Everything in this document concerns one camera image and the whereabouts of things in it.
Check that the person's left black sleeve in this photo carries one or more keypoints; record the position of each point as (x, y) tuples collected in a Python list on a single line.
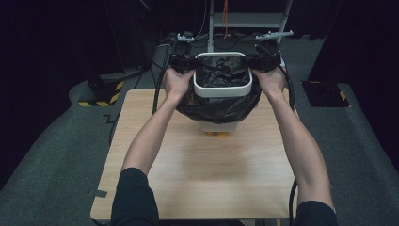
[(135, 201)]

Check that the black base with yellow stripes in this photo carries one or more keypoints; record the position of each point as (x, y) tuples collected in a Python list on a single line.
[(105, 92)]

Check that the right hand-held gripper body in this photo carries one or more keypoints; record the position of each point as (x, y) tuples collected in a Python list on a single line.
[(269, 51)]

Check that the black plastic trash bag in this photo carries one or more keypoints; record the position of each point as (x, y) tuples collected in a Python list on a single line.
[(216, 109)]

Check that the person's right black sleeve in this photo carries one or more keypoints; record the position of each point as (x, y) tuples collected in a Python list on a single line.
[(315, 215)]

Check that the person's left hand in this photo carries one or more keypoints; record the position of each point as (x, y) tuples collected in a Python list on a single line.
[(176, 83)]

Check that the person's black sleeve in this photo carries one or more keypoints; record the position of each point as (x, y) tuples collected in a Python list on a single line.
[(315, 215), (135, 201)]

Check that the person's right hand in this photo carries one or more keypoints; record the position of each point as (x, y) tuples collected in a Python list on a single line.
[(271, 83)]

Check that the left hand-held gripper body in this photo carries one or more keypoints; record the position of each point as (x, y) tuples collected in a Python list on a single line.
[(180, 53)]

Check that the black base with yellow mark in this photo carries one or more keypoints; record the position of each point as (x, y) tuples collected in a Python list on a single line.
[(324, 94)]

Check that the grey floor tape piece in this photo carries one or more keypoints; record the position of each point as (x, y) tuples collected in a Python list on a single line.
[(98, 193)]

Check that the grey metal stand frame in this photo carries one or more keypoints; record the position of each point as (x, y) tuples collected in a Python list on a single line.
[(244, 20)]

